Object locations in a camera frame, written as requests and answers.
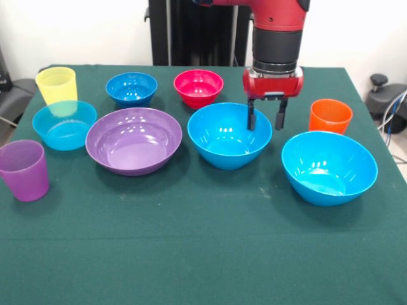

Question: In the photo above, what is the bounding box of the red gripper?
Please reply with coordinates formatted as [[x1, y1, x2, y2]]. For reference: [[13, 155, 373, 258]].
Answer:
[[242, 67, 305, 132]]

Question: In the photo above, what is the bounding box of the large blue bowl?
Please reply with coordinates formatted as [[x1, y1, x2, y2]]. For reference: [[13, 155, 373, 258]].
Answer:
[[280, 130, 379, 208], [186, 102, 273, 170]]

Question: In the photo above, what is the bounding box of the small red bowl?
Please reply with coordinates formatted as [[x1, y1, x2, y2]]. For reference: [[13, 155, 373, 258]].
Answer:
[[173, 69, 224, 110]]

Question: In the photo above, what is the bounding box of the orange cup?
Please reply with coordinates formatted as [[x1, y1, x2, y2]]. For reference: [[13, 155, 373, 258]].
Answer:
[[308, 98, 354, 135]]

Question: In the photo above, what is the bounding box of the dark grey chair base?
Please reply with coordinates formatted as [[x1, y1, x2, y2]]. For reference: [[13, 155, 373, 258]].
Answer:
[[365, 73, 407, 134]]

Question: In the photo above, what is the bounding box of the wide purple bowl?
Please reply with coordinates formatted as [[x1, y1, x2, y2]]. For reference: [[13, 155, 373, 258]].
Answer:
[[85, 107, 183, 177]]

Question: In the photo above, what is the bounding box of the small dark blue bowl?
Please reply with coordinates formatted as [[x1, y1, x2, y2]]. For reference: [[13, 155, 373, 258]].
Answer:
[[105, 72, 158, 108]]

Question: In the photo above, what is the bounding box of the dark green tablecloth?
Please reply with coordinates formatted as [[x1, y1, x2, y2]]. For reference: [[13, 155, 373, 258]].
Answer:
[[0, 64, 407, 305]]

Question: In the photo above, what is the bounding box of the translucent light blue bowl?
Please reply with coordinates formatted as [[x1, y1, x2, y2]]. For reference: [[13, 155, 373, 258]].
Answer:
[[32, 100, 98, 151]]

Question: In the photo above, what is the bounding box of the yellow cup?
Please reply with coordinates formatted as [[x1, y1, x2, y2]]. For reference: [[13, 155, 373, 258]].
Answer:
[[34, 66, 78, 107]]

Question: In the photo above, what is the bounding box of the purple cup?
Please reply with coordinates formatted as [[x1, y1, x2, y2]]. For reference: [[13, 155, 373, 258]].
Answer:
[[0, 139, 50, 203]]

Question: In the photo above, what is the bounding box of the grey padded chair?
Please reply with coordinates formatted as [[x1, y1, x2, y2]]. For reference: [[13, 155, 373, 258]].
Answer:
[[0, 47, 36, 128]]

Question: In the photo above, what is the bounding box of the bundle of light cables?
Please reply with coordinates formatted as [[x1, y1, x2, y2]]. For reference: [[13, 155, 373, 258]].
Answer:
[[377, 90, 407, 166]]

